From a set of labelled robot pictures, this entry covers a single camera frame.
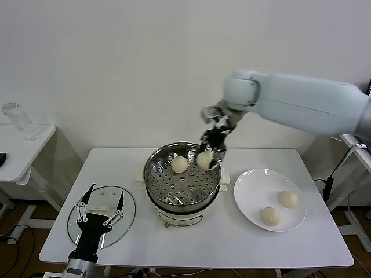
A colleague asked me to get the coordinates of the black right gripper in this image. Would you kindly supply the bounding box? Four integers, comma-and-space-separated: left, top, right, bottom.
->
197, 115, 237, 171

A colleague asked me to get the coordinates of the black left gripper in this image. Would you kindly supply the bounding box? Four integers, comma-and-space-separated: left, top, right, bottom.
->
67, 182, 126, 264

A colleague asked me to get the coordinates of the white steamed baozi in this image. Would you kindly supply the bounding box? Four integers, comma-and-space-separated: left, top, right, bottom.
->
277, 190, 299, 209
196, 151, 214, 170
259, 207, 282, 229
170, 155, 189, 174

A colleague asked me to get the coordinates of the glass lid with white handle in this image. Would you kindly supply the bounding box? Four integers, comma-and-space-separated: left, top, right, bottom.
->
67, 185, 137, 250

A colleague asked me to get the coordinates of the perforated steel steamer basket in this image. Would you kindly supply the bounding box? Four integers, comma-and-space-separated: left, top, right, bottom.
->
143, 141, 223, 212

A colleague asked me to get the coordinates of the white round plate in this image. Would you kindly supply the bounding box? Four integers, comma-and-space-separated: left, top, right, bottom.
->
233, 169, 307, 232

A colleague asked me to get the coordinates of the power strip under table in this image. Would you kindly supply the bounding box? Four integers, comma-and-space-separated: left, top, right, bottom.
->
127, 268, 157, 277

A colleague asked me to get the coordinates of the white side table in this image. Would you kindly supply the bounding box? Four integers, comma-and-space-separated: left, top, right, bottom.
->
0, 124, 63, 229

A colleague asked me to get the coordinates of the clear glass jar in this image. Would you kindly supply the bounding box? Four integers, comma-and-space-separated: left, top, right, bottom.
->
2, 101, 41, 142

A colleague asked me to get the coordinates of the black power adapter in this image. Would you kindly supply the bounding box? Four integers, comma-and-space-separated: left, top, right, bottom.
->
312, 175, 334, 203

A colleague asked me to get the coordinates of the white desk with laptop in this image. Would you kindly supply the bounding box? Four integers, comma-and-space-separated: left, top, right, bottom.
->
331, 133, 371, 253

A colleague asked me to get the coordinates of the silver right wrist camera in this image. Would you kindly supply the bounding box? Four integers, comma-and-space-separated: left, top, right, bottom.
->
201, 106, 223, 121

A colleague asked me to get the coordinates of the black floor cable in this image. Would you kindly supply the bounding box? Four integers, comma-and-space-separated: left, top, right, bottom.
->
0, 222, 35, 278

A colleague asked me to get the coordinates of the white laptop charger cable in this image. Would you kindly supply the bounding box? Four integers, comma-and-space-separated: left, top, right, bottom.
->
332, 144, 369, 178

